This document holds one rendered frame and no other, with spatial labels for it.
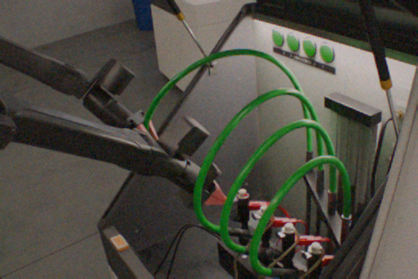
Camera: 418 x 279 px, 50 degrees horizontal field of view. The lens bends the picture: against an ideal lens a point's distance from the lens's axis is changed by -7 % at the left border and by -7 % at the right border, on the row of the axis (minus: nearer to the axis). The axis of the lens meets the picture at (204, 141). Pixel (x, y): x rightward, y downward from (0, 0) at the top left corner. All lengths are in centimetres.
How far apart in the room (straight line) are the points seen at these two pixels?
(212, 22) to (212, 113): 254
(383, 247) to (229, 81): 71
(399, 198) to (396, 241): 7
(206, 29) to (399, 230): 321
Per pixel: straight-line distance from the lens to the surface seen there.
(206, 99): 131
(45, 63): 106
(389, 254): 80
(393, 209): 78
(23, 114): 68
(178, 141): 92
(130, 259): 121
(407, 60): 94
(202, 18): 380
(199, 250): 138
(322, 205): 107
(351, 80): 110
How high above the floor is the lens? 173
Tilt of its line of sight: 28 degrees down
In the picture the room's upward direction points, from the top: 6 degrees counter-clockwise
